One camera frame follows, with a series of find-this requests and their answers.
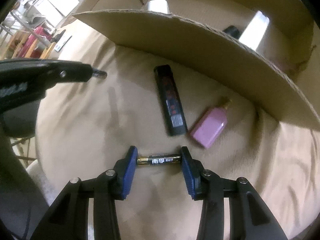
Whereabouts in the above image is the wooden chair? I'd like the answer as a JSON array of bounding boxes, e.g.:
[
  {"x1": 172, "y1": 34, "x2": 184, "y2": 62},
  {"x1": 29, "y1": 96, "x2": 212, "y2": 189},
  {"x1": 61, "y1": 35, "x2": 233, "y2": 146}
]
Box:
[{"x1": 1, "y1": 26, "x2": 56, "y2": 60}]

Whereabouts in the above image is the tan bed sheet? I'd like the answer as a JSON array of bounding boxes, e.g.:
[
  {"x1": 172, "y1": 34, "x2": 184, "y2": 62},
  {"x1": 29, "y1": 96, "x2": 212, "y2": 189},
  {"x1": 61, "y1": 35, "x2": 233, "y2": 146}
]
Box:
[{"x1": 36, "y1": 22, "x2": 319, "y2": 238}]

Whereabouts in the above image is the pink perfume bottle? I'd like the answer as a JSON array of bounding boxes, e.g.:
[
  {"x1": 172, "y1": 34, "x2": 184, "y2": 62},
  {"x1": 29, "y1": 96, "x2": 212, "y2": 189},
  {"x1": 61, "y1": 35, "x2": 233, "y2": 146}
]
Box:
[{"x1": 189, "y1": 98, "x2": 232, "y2": 149}]

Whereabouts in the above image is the white flat box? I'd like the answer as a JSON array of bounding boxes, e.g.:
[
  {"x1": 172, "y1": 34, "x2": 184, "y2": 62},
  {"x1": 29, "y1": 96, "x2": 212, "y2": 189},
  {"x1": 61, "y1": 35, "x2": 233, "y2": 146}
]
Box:
[{"x1": 239, "y1": 11, "x2": 270, "y2": 51}]

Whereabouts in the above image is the black rectangular device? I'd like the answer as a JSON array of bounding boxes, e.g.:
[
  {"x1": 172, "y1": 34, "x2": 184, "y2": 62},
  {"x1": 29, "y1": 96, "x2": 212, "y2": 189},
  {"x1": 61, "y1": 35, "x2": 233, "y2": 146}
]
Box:
[{"x1": 153, "y1": 64, "x2": 188, "y2": 137}]

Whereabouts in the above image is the brown cardboard box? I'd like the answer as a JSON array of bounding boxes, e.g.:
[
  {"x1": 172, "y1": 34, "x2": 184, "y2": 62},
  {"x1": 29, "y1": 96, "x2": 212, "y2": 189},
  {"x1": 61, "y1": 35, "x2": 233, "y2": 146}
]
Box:
[{"x1": 74, "y1": 0, "x2": 319, "y2": 129}]

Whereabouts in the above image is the black gold battery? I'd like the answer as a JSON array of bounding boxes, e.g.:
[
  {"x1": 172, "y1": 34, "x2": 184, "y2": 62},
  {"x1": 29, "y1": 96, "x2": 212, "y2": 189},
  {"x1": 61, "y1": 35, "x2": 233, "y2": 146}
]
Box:
[{"x1": 137, "y1": 154, "x2": 181, "y2": 166}]

